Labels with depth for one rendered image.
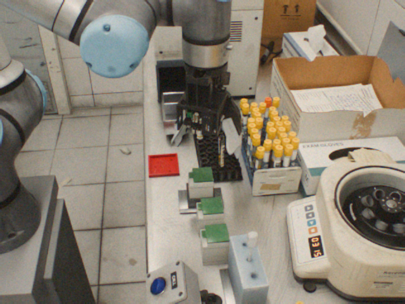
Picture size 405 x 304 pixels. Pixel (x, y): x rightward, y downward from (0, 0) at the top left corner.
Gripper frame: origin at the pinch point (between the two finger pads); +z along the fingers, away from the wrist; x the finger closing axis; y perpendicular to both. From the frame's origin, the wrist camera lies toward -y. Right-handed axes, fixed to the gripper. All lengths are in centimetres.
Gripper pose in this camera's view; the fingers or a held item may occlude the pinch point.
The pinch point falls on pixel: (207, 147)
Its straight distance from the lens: 83.3
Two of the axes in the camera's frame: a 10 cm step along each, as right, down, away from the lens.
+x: 9.6, 1.9, -2.3
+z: 0.0, 7.7, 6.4
